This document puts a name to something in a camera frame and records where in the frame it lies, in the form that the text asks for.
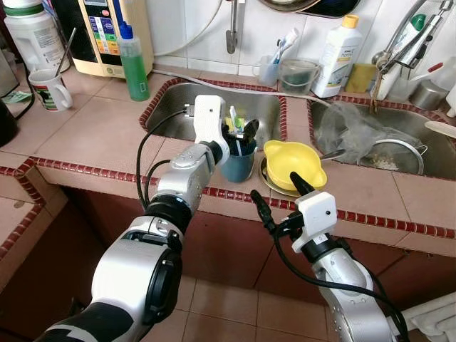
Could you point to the dull yellow sponge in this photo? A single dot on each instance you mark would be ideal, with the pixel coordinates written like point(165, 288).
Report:
point(362, 78)

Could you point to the steel wall tap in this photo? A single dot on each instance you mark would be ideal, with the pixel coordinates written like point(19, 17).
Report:
point(231, 39)

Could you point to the chrome gooseneck faucet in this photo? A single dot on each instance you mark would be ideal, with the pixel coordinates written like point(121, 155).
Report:
point(410, 50)

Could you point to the green white toothbrush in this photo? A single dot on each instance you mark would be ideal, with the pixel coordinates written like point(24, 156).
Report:
point(234, 120)

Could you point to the steel spoon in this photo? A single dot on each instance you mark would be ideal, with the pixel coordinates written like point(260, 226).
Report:
point(333, 154)

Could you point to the steel bowl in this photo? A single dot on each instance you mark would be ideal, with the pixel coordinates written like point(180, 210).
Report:
point(265, 180)

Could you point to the clear toothbrush cup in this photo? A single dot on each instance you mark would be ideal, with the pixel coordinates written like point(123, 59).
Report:
point(265, 73)

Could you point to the clear plastic bag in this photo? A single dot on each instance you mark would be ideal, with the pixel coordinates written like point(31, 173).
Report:
point(342, 128)

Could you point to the white red-tipped utensil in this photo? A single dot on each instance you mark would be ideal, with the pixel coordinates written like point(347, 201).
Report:
point(427, 73)

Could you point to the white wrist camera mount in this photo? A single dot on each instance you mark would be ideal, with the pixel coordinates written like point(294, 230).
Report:
point(210, 121)
point(313, 214)

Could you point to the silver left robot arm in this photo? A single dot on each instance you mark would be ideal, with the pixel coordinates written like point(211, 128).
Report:
point(128, 274)

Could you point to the steel mesh strainer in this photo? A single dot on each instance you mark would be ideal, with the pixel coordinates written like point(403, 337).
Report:
point(388, 160)

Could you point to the steel cup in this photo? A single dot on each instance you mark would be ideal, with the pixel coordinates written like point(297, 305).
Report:
point(427, 96)

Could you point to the white bottle yellow cap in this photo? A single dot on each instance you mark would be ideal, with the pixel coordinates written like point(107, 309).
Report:
point(335, 64)

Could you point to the blue mug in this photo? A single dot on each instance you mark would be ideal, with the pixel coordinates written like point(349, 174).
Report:
point(239, 167)

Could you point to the green dish soap bottle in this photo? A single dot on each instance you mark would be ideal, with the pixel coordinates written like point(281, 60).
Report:
point(134, 75)

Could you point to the white plastic jug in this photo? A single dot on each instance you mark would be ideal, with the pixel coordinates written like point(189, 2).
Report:
point(32, 35)

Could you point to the thin metal stirrer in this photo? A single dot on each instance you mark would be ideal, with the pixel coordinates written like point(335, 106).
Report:
point(66, 51)

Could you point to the clear plastic tub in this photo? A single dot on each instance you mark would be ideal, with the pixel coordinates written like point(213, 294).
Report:
point(299, 77)

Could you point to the cream spatula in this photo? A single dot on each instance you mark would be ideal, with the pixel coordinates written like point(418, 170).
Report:
point(442, 129)

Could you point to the steel sink basin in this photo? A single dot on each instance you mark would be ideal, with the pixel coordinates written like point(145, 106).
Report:
point(431, 155)
point(171, 103)

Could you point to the yellow plastic bowl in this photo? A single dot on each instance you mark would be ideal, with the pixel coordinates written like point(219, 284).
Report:
point(292, 160)

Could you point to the steel wok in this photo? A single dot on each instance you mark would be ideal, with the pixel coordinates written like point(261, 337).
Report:
point(299, 4)

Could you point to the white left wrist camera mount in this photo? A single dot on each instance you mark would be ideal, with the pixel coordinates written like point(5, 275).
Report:
point(210, 121)

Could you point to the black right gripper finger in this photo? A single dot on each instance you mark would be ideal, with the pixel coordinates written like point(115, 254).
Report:
point(263, 209)
point(301, 184)

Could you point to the white slatted rack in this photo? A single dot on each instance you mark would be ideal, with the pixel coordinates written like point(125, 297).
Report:
point(431, 317)

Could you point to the white dish rack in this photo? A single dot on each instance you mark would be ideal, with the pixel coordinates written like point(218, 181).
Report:
point(452, 100)

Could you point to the white printed mug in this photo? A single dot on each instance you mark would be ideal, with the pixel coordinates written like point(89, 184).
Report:
point(46, 89)

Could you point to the black appliance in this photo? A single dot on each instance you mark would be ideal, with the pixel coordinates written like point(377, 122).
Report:
point(6, 125)

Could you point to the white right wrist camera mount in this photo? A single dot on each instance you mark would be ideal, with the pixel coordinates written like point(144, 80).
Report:
point(313, 214)

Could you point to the beige water ionizer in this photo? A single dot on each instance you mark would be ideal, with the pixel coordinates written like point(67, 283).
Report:
point(89, 43)

